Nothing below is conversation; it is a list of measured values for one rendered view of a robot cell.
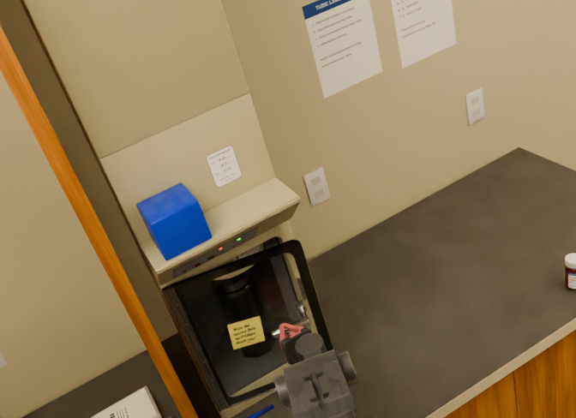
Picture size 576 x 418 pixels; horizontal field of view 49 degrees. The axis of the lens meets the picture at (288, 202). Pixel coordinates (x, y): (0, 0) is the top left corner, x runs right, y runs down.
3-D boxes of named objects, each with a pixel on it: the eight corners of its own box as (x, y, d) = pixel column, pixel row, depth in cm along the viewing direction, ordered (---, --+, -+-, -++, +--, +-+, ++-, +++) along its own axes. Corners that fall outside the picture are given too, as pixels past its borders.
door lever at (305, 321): (269, 326, 147) (266, 319, 145) (308, 312, 148) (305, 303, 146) (274, 342, 142) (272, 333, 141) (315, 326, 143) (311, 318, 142)
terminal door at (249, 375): (221, 409, 156) (165, 286, 135) (337, 362, 159) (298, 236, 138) (222, 410, 155) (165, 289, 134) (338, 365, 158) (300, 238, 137)
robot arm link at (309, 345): (313, 425, 122) (355, 409, 122) (296, 387, 116) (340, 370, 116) (299, 379, 132) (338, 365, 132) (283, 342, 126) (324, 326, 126)
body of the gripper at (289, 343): (306, 324, 135) (323, 343, 129) (317, 356, 141) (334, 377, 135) (279, 338, 134) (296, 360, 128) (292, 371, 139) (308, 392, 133)
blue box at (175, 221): (152, 239, 129) (135, 203, 124) (195, 217, 132) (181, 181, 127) (166, 262, 121) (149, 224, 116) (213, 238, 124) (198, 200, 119)
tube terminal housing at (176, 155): (189, 363, 179) (74, 122, 138) (289, 307, 188) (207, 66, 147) (223, 422, 159) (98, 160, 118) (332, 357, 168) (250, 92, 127)
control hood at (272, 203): (155, 281, 134) (138, 244, 129) (287, 213, 143) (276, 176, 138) (172, 309, 125) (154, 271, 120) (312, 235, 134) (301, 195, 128)
